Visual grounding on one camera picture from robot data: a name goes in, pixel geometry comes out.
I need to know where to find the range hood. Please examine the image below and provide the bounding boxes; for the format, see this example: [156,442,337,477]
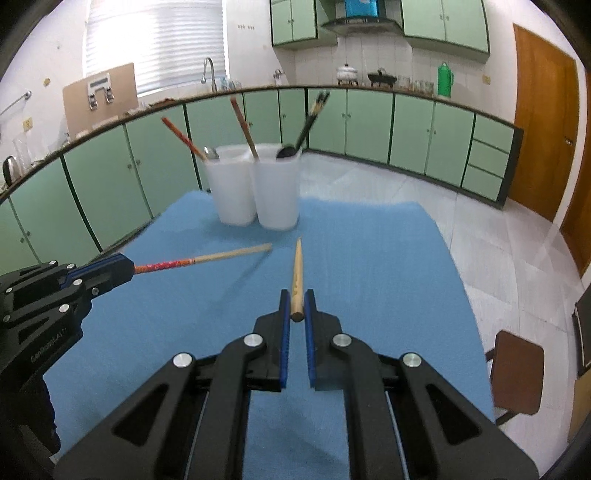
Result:
[321,0,402,36]

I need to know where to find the green upper kitchen cabinet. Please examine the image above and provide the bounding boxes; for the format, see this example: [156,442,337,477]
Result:
[270,0,339,47]
[401,0,491,57]

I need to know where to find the green thermos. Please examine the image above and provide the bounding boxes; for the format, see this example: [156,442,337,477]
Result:
[437,62,454,98]

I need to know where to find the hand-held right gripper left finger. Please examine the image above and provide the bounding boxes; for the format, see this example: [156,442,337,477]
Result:
[54,288,291,480]

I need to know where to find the brown chair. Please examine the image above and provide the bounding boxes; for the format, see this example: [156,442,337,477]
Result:
[485,330,546,426]

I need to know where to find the black wok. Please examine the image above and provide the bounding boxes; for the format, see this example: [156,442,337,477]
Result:
[367,68,398,88]

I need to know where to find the green lower kitchen cabinets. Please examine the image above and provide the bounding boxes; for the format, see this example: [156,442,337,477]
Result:
[0,85,525,278]

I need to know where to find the blue tablecloth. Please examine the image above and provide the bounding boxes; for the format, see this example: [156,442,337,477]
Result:
[41,190,497,480]

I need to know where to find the cardboard box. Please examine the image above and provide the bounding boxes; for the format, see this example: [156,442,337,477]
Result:
[62,63,138,136]

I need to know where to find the plain wooden chopstick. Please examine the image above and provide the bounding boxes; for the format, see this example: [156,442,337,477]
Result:
[290,237,306,323]

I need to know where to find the white window blinds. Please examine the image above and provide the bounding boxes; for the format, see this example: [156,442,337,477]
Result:
[83,0,229,99]

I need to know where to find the glass jars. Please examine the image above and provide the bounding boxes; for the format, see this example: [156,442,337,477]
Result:
[398,76,435,93]

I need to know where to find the kitchen sink faucet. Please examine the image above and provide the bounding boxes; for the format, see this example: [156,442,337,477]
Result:
[201,58,218,93]

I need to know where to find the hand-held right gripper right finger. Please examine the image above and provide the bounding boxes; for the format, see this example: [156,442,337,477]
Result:
[302,290,540,480]

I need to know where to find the wall towel bar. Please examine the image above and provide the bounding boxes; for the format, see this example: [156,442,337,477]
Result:
[0,91,33,117]

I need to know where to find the glass pitcher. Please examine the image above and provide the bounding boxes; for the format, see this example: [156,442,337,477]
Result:
[14,134,34,168]

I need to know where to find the dark kettle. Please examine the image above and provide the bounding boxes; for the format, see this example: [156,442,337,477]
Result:
[2,156,24,186]

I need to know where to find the wooden door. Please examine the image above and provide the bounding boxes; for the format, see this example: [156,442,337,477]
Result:
[508,23,581,223]
[558,69,591,278]

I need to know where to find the dark panel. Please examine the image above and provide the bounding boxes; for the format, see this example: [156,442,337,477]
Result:
[571,291,591,380]

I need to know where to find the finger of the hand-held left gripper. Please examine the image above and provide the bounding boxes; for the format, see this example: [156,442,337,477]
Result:
[0,253,136,297]
[0,270,136,334]

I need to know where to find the red floral chopstick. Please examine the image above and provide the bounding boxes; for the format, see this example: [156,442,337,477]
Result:
[229,96,260,161]
[133,244,274,275]
[161,117,208,162]

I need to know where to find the white plastic container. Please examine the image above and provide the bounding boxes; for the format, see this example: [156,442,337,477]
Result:
[249,144,302,232]
[203,145,257,226]

